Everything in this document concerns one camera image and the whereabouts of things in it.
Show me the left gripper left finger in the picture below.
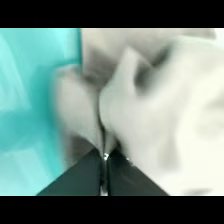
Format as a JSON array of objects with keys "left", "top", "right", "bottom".
[{"left": 36, "top": 147, "right": 103, "bottom": 197}]

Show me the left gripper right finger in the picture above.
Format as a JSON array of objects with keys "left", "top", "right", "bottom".
[{"left": 107, "top": 148, "right": 170, "bottom": 197}]

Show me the white shirt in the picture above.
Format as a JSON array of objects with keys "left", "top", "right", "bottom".
[{"left": 52, "top": 28, "right": 224, "bottom": 197}]

